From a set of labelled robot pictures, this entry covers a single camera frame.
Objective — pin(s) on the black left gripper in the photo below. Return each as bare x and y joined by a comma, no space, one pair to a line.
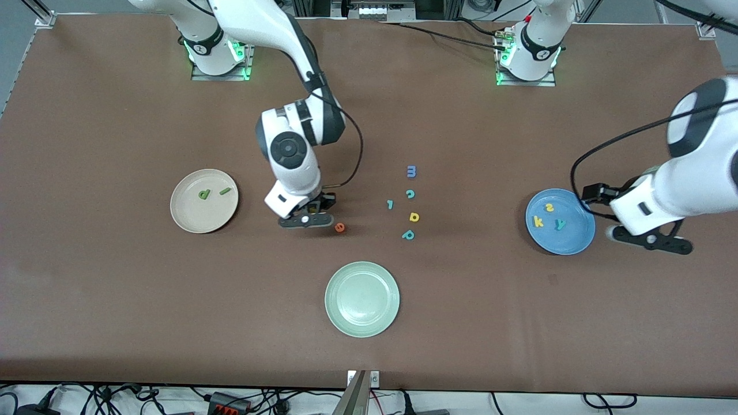
599,192

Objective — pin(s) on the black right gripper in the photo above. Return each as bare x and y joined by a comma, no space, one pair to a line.
324,202

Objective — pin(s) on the teal letter y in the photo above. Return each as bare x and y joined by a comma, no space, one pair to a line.
560,224

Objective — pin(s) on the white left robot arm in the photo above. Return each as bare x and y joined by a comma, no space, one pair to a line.
692,173

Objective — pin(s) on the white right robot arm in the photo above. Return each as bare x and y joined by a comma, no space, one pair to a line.
288,151

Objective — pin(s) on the blue plate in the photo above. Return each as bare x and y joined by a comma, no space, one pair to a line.
568,242

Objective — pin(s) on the teal letter p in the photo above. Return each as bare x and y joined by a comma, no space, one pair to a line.
408,234

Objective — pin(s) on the pale green plate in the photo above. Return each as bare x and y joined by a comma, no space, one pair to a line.
362,299

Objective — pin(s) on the beige brown plate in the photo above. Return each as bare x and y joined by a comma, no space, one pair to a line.
196,216

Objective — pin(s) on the small white mounting plate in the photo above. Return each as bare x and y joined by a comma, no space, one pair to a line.
375,378

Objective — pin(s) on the grey connector device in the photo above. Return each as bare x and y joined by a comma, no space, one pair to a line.
380,11

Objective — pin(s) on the black plug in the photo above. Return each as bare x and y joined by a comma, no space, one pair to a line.
406,403

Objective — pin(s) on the black orange power strip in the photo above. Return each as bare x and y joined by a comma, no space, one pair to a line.
230,403

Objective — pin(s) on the brown table cover sheet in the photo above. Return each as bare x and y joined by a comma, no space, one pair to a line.
115,300

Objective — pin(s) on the black power adapter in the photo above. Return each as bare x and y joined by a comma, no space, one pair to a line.
34,410

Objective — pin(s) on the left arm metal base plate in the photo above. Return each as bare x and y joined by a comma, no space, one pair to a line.
527,83

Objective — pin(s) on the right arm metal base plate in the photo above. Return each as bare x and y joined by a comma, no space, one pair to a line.
219,77

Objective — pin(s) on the aluminium corner bracket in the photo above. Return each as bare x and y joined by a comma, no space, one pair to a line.
706,30

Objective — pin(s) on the grey aluminium mount pole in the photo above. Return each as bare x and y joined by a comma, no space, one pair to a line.
354,397

